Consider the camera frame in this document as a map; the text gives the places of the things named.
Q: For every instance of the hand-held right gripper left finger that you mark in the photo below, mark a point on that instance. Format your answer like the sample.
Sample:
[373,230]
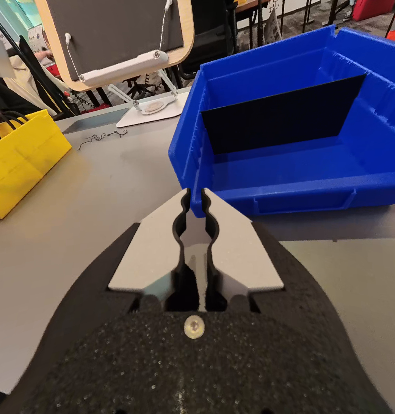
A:
[146,259]

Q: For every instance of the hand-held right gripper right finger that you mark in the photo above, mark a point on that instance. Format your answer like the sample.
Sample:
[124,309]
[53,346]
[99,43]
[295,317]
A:
[246,259]

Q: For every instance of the blue plastic bin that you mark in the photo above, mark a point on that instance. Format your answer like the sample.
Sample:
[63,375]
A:
[184,149]

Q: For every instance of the yellow plastic bin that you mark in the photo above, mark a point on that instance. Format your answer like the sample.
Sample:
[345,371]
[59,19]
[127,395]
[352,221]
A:
[29,168]

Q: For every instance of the black bin divider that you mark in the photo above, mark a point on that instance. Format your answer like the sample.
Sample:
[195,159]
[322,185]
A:
[281,116]

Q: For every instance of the white panel stand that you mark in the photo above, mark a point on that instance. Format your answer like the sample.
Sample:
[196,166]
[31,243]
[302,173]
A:
[152,107]

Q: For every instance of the black office chair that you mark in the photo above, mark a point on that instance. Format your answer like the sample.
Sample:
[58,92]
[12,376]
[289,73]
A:
[207,32]

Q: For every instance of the red plastic bin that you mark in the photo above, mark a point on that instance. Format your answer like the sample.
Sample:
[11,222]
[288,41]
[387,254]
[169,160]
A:
[372,10]

